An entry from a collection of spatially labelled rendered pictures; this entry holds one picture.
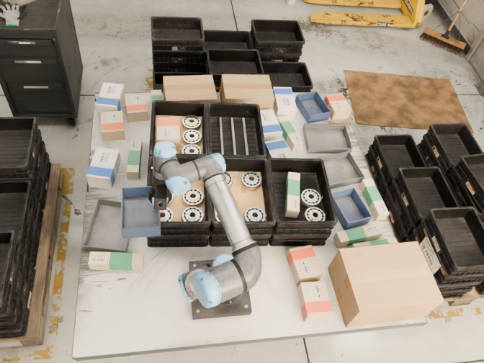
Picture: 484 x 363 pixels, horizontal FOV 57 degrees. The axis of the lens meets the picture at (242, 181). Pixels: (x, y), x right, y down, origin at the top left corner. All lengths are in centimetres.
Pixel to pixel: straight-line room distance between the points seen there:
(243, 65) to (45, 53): 139
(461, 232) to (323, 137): 101
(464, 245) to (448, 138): 103
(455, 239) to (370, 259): 94
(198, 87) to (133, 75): 150
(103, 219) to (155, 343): 68
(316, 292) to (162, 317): 70
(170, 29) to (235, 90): 126
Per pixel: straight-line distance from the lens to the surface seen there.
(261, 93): 274
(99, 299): 213
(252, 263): 147
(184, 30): 383
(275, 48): 370
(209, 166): 155
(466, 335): 331
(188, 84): 274
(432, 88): 478
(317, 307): 210
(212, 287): 143
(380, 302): 206
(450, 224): 302
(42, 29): 315
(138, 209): 190
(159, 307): 209
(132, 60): 430
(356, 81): 449
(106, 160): 243
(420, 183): 329
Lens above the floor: 265
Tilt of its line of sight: 52 degrees down
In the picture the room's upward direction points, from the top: 11 degrees clockwise
